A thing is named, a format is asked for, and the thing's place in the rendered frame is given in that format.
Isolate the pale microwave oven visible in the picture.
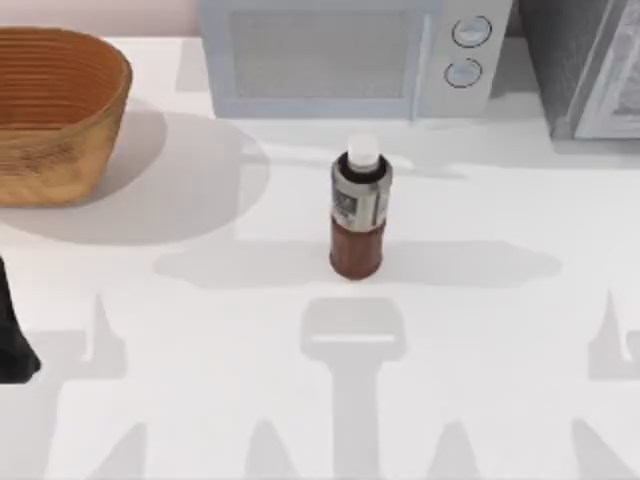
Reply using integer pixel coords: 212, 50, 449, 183
195, 0, 515, 124

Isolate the microwave knob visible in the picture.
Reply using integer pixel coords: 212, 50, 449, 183
451, 14, 494, 49
443, 56, 484, 90

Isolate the brown bottle with white cap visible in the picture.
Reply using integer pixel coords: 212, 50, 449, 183
328, 134, 394, 281

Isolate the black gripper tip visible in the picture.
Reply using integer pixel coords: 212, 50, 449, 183
0, 256, 42, 385

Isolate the brown woven basket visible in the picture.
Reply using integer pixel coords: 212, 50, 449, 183
0, 27, 134, 208

